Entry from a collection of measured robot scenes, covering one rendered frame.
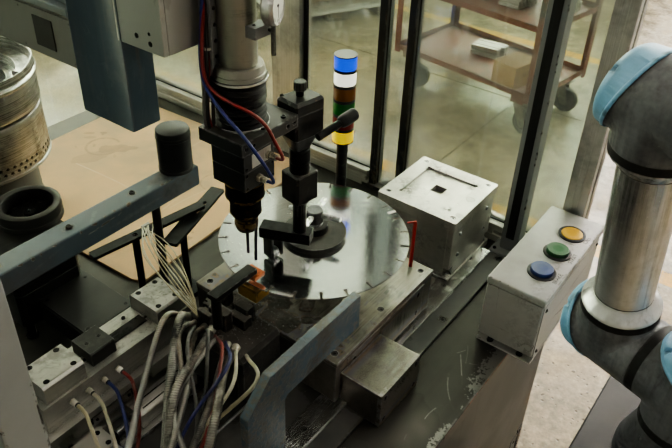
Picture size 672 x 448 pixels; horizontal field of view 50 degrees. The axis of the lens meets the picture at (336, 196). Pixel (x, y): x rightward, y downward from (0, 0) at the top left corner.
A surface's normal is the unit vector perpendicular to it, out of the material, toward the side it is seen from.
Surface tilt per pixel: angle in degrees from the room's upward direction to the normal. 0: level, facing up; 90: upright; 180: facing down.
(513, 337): 90
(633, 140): 99
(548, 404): 0
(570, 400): 0
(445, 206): 0
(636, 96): 74
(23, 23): 90
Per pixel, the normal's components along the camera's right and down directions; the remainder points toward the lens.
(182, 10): 0.80, 0.36
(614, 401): 0.03, -0.83
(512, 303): -0.60, 0.44
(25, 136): 0.93, 0.23
